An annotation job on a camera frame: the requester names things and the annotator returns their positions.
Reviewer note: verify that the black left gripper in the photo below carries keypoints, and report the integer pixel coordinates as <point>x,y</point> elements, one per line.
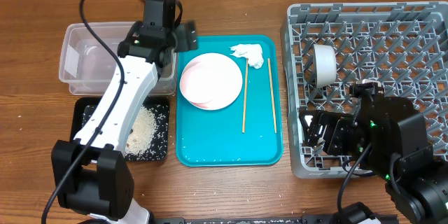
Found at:
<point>185,37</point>

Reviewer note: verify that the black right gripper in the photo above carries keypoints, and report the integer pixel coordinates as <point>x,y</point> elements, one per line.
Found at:
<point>333,133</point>

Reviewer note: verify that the pink plate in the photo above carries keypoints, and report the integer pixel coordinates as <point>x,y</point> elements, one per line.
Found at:
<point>228,84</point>

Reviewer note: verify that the grey bowl with food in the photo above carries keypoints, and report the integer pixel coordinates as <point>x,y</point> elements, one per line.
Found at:
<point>324,65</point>

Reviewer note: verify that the wooden chopstick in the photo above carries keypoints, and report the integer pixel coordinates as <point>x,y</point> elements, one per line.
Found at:
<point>272,95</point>
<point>245,95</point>

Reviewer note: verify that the white napkin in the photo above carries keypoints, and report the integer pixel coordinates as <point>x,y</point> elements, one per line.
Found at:
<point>252,52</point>

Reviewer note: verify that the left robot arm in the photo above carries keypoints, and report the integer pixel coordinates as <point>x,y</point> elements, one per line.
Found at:
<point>90,171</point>

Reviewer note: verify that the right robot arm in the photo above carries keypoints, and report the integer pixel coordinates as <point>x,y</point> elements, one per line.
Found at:
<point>387,136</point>

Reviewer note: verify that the grey dishwasher rack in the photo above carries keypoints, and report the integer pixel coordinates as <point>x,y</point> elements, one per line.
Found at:
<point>401,45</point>

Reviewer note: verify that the spilled rice pile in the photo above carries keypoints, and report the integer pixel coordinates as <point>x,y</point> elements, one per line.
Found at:
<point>141,134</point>

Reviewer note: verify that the black tray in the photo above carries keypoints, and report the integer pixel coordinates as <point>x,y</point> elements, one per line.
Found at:
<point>85,107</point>

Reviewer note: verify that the teal plastic tray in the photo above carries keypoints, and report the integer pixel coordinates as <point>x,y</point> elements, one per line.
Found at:
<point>214,138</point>

